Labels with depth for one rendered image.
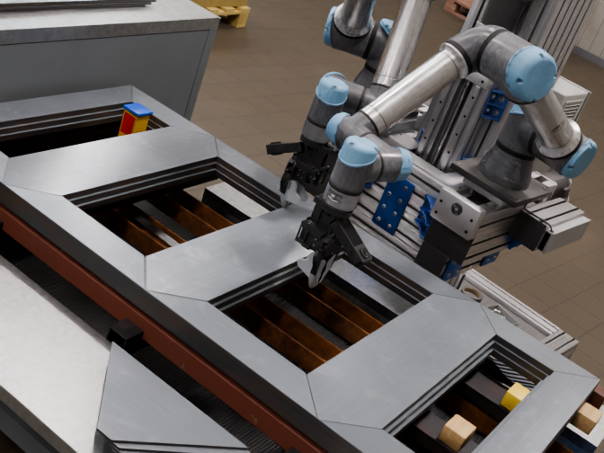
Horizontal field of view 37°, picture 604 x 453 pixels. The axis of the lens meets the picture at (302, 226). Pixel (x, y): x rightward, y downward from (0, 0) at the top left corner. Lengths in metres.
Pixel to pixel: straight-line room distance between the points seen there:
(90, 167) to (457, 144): 1.10
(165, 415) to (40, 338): 0.32
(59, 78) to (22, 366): 1.07
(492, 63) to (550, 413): 0.78
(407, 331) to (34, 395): 0.82
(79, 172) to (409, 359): 0.89
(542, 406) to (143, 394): 0.85
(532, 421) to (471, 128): 1.06
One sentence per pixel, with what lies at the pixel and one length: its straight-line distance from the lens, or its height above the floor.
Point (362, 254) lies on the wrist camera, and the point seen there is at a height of 1.01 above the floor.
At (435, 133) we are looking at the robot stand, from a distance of 2.80.
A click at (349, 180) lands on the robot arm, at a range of 1.92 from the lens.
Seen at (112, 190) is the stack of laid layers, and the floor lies 0.85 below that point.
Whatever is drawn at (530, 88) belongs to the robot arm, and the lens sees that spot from 2.13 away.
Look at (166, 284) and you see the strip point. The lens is 1.91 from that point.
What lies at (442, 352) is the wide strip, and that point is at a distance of 2.05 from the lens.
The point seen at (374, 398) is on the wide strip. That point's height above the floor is 0.86.
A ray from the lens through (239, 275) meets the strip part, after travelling 2.01.
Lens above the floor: 1.89
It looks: 26 degrees down
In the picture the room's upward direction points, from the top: 21 degrees clockwise
